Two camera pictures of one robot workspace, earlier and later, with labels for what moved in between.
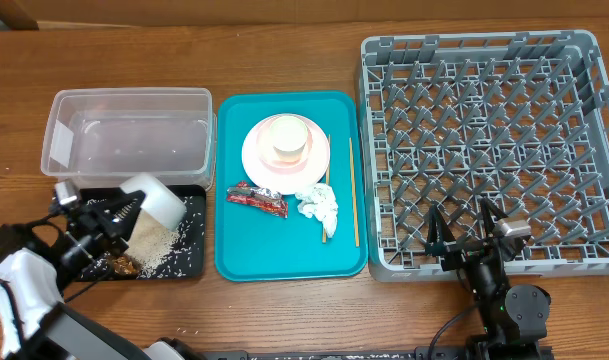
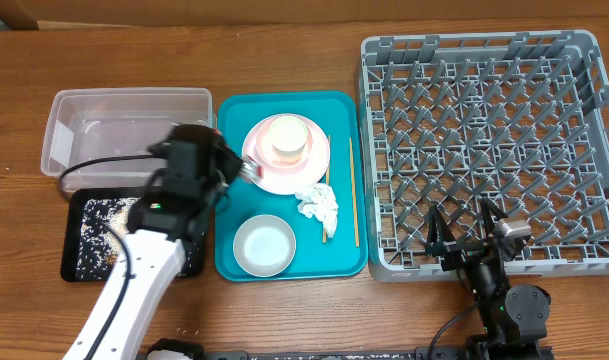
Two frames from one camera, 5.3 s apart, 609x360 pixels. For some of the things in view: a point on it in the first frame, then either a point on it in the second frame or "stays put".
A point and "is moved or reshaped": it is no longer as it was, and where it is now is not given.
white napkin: [320, 200] stays put
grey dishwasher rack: [520, 119] stays put
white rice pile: [151, 243] is moved or reshaped
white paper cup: [288, 136] stays put
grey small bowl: [161, 203] is moved or reshaped
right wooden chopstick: [353, 192] stays put
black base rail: [418, 353] stays put
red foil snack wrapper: [261, 198] → [251, 169]
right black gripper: [462, 248] stays put
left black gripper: [92, 219] → [229, 162]
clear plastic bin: [109, 135] stays put
